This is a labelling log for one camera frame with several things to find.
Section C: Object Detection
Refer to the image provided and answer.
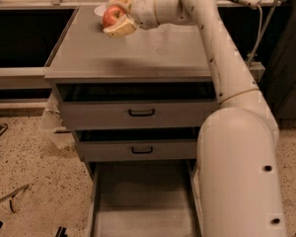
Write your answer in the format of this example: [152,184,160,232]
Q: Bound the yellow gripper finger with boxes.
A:
[104,15,138,38]
[106,0,132,14]

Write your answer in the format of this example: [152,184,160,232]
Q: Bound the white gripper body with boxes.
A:
[130,0,159,30]

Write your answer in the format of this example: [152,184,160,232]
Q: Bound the red apple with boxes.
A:
[103,5,125,28]

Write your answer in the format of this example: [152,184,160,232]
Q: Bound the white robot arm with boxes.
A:
[105,0,287,237]

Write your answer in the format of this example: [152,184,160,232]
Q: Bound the grey drawer cabinet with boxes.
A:
[49,7,207,171]

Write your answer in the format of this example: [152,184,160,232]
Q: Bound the grey top drawer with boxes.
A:
[56,82,218,130]

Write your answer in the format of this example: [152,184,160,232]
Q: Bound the grey drawer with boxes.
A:
[75,126,199,162]
[86,160,203,237]
[56,82,218,130]

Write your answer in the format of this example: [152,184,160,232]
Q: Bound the grey middle drawer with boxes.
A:
[75,126,199,162]

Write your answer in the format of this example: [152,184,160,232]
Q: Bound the grey bottom drawer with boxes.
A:
[86,160,203,237]

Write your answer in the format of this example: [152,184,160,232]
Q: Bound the white ceramic bowl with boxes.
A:
[94,5,107,17]

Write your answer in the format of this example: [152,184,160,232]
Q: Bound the dark grey cabinet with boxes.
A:
[260,0,296,119]

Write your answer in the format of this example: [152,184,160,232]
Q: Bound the metal rod on floor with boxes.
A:
[0,184,29,203]

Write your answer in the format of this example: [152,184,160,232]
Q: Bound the white power cable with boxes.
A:
[256,4,264,41]

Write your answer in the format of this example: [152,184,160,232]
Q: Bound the grey metal rail frame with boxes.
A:
[0,61,266,91]

